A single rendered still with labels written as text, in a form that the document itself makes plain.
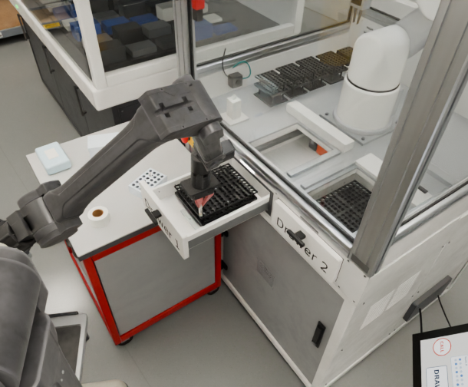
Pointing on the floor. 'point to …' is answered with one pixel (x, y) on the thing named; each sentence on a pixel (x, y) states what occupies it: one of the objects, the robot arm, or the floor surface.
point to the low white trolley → (135, 246)
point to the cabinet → (331, 296)
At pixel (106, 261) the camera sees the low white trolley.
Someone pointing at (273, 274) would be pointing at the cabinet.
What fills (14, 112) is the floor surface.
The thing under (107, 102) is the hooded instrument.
